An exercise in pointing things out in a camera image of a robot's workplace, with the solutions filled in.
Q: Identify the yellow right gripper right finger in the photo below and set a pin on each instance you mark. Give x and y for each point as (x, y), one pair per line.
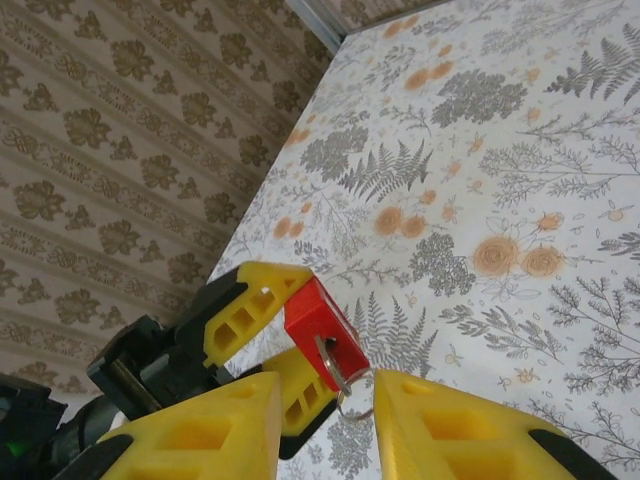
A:
(450, 440)

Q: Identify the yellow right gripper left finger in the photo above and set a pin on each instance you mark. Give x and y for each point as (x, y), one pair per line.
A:
(200, 435)

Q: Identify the small red white object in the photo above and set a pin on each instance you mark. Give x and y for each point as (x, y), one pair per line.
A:
(320, 320)

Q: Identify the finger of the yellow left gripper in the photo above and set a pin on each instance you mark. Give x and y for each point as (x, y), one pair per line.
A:
(250, 310)
(300, 395)

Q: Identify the small metal key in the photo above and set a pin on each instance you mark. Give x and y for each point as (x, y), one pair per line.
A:
(327, 362)

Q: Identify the floral tablecloth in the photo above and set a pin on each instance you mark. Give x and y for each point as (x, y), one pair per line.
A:
(500, 200)

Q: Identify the aluminium frame post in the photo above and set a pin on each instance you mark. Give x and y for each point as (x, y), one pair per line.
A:
(320, 22)

